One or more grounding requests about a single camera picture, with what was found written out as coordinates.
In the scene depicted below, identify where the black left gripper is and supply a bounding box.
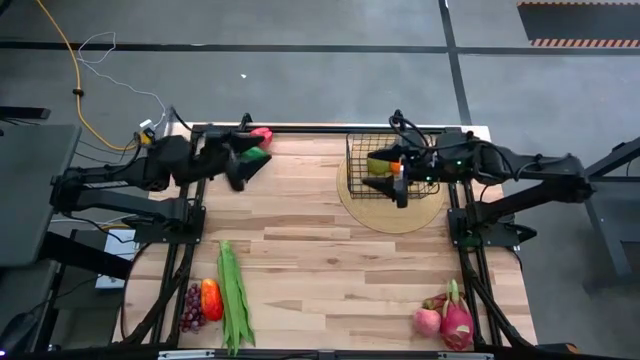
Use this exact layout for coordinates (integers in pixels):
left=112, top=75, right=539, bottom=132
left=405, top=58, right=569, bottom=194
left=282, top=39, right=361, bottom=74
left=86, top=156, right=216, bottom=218
left=199, top=125, right=273, bottom=193

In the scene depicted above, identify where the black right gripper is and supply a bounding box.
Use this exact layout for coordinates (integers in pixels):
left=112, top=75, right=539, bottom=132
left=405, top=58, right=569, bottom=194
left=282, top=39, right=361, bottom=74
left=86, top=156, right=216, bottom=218
left=360, top=142, right=439, bottom=210

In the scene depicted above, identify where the green pear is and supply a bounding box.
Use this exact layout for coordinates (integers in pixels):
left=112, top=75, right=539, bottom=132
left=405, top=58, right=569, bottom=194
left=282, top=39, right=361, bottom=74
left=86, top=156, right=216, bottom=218
left=366, top=157, right=392, bottom=177

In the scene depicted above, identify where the dark green round fruit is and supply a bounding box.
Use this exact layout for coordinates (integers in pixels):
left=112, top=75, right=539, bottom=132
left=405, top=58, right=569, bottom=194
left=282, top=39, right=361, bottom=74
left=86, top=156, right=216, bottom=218
left=240, top=146, right=269, bottom=162

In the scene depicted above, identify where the red bell pepper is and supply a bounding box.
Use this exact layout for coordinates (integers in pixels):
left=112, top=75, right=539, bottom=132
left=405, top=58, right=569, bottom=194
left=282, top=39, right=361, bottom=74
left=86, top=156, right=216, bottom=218
left=249, top=126, right=275, bottom=150

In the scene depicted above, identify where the black wire basket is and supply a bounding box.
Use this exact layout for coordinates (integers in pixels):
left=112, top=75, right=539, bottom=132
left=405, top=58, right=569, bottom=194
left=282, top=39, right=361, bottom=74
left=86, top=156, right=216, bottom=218
left=344, top=132, right=441, bottom=201

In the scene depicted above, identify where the green corn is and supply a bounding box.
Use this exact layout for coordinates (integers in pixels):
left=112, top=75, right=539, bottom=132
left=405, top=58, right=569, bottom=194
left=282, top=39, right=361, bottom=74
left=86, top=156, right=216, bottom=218
left=216, top=238, right=257, bottom=357

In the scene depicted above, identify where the pink peach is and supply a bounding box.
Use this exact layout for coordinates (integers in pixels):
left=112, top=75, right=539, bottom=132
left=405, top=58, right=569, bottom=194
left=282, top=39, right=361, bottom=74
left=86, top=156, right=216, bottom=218
left=412, top=307, right=442, bottom=338

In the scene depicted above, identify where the pink dragon fruit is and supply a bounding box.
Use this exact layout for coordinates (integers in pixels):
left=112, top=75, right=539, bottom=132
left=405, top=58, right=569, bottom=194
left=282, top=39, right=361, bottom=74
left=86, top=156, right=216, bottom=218
left=439, top=278, right=475, bottom=352

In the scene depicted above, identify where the round woven straw mat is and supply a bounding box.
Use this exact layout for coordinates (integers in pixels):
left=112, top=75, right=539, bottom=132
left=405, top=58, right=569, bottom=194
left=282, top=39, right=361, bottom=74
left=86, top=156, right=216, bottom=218
left=335, top=149, right=446, bottom=235

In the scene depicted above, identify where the small red green fruit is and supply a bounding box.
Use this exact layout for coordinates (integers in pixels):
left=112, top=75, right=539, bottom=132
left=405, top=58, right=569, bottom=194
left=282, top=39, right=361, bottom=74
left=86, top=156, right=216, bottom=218
left=422, top=294, right=449, bottom=312

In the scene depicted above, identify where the white power box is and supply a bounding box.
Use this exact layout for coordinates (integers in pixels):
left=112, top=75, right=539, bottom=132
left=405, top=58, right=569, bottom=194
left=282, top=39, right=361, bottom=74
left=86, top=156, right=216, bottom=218
left=94, top=227, right=139, bottom=290

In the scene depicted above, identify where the red grapes bunch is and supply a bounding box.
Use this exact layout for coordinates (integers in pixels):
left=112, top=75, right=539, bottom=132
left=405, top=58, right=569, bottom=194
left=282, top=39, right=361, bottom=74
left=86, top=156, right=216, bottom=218
left=179, top=282, right=206, bottom=334

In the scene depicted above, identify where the black desk leg beam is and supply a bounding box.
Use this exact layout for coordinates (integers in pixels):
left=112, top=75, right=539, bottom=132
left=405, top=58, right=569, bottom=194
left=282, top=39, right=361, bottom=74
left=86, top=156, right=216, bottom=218
left=38, top=231, right=135, bottom=281

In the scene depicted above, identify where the dark grey desk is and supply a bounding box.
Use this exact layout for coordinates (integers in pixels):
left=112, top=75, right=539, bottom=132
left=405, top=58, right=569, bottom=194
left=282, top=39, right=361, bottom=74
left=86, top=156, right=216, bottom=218
left=0, top=123, right=82, bottom=269

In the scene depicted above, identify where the black flat bar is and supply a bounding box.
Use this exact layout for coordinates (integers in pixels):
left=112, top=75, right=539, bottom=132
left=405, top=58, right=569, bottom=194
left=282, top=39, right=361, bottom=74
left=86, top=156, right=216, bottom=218
left=0, top=106, right=51, bottom=121

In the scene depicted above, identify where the black mat with striped edge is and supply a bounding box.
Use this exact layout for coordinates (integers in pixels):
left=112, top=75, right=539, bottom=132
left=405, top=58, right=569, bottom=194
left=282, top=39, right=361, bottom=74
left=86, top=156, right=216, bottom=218
left=516, top=0, right=640, bottom=50

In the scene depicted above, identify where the black computer mouse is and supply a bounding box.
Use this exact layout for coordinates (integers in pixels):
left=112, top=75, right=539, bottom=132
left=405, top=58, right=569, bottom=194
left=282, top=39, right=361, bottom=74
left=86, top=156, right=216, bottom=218
left=0, top=312, right=40, bottom=354

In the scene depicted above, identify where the thin white cable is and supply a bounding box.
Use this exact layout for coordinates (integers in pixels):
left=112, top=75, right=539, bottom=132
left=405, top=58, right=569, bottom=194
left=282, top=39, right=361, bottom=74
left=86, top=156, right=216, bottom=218
left=76, top=31, right=167, bottom=129

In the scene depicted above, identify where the yellow cable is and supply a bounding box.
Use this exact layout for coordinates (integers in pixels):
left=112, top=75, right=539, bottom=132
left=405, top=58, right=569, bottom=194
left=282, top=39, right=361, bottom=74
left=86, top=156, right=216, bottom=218
left=34, top=0, right=146, bottom=152

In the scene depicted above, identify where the black side table frame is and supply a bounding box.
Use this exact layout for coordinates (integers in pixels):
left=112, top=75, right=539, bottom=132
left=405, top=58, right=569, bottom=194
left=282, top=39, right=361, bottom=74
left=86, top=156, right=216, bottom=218
left=582, top=135, right=640, bottom=294

